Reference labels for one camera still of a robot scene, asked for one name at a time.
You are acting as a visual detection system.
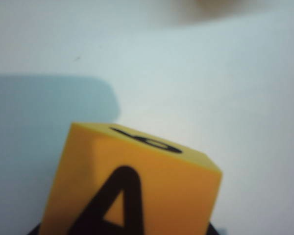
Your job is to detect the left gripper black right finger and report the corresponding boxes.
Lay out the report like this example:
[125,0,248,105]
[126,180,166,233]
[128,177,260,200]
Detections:
[205,221,227,235]

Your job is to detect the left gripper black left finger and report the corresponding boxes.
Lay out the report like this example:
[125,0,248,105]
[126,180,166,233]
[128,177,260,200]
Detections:
[26,222,44,235]

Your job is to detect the yellow foam letter block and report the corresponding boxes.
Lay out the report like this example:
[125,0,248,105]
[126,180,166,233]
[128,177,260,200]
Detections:
[39,121,223,235]

